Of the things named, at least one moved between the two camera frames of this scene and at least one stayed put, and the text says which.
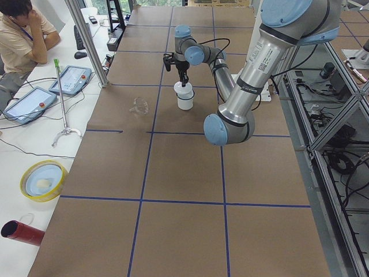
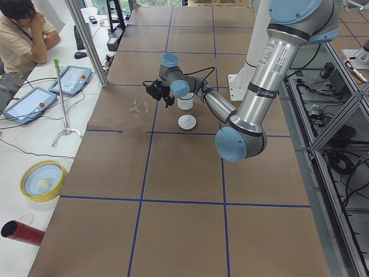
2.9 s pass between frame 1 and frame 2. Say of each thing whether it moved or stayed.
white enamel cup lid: moved
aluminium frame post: stayed
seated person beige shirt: stayed
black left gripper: moved
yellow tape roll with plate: stayed
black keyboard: stayed
